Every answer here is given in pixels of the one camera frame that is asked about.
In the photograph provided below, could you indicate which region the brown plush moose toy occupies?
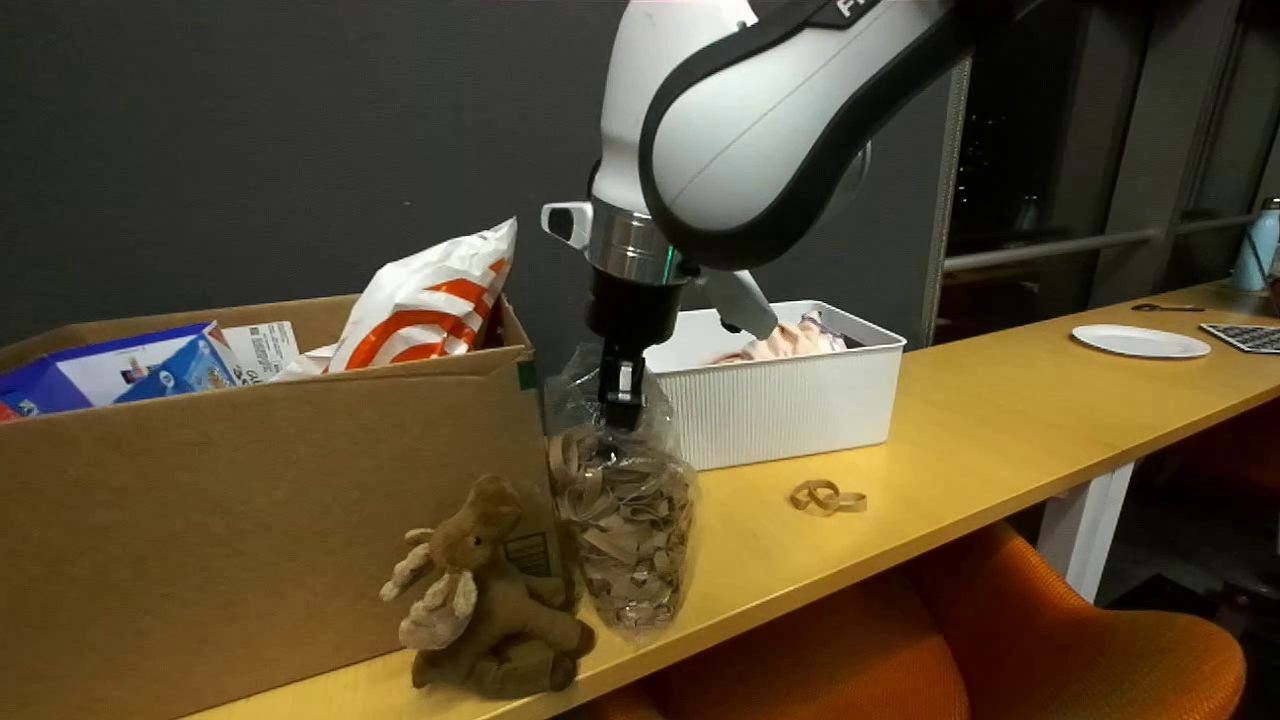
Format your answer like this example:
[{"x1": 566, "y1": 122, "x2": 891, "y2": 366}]
[{"x1": 381, "y1": 474, "x2": 597, "y2": 701}]

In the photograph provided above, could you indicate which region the white orange plastic bag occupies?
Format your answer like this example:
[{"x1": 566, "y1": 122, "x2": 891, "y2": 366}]
[{"x1": 327, "y1": 218, "x2": 514, "y2": 373}]

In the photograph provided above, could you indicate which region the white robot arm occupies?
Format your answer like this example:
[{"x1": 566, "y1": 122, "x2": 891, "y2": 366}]
[{"x1": 539, "y1": 0, "x2": 1041, "y2": 429}]

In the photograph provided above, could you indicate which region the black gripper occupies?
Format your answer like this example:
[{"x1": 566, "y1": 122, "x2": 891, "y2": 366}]
[{"x1": 587, "y1": 271, "x2": 680, "y2": 429}]

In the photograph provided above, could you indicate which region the blue snack box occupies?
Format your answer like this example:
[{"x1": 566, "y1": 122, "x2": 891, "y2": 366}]
[{"x1": 0, "y1": 318, "x2": 235, "y2": 419}]

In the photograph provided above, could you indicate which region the cardboard box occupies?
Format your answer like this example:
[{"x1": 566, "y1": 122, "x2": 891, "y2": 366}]
[{"x1": 0, "y1": 304, "x2": 539, "y2": 720}]

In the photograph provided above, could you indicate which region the keyboard on counter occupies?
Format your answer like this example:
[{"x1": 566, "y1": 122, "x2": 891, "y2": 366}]
[{"x1": 1199, "y1": 324, "x2": 1280, "y2": 354}]

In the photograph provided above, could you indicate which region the orange chair near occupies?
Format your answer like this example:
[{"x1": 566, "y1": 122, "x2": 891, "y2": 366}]
[{"x1": 560, "y1": 523, "x2": 1249, "y2": 720}]

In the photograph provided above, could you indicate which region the pink cloth in bin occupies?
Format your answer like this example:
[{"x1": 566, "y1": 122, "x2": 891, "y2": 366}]
[{"x1": 722, "y1": 318, "x2": 844, "y2": 362}]

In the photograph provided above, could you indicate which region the white plate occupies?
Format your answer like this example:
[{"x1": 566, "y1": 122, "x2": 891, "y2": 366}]
[{"x1": 1072, "y1": 324, "x2": 1208, "y2": 360}]

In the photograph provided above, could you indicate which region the tan rubber bands pile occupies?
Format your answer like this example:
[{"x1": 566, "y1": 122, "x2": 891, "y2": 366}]
[{"x1": 788, "y1": 478, "x2": 868, "y2": 516}]

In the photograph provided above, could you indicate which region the white plastic bin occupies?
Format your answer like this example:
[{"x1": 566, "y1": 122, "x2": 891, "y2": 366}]
[{"x1": 643, "y1": 299, "x2": 905, "y2": 466}]

